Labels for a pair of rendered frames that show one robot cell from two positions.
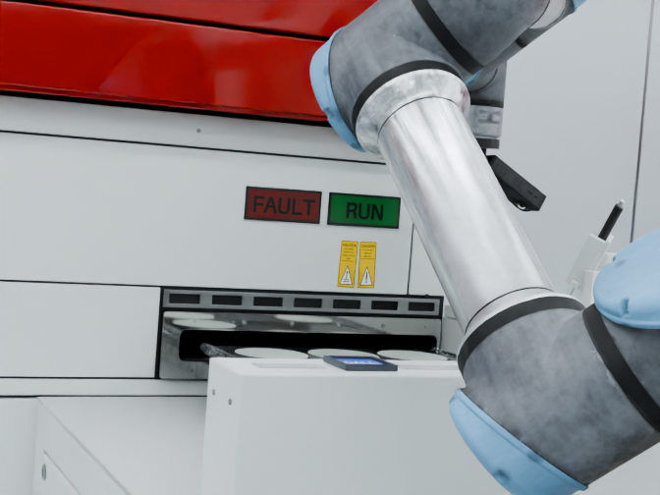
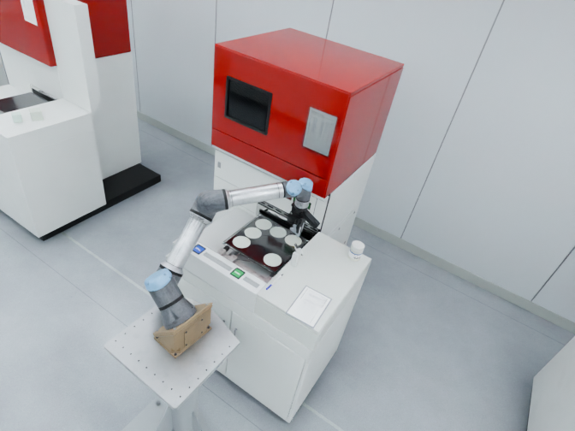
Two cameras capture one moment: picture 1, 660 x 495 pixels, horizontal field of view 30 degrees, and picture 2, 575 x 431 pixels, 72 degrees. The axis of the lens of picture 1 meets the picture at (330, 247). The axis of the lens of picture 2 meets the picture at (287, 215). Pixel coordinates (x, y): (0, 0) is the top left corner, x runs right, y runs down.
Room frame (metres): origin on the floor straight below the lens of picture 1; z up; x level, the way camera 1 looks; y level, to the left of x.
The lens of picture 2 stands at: (0.58, -1.45, 2.42)
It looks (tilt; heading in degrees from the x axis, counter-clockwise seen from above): 37 degrees down; 50
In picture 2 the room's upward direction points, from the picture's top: 11 degrees clockwise
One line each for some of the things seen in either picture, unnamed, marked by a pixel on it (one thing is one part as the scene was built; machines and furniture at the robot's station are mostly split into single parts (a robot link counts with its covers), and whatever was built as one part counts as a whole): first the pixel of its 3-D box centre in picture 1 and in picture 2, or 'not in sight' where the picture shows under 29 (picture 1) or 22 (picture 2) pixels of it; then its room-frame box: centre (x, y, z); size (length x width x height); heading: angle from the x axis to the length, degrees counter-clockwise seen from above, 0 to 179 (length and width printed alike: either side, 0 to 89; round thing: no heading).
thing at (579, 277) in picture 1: (588, 283); (297, 254); (1.61, -0.34, 1.03); 0.06 x 0.04 x 0.13; 24
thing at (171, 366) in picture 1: (305, 347); (285, 223); (1.80, 0.02, 0.89); 0.44 x 0.02 x 0.10; 114
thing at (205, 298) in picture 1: (307, 302); (287, 215); (1.80, 0.03, 0.96); 0.44 x 0.01 x 0.02; 114
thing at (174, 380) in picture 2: not in sight; (178, 348); (0.94, -0.41, 0.75); 0.45 x 0.44 x 0.13; 22
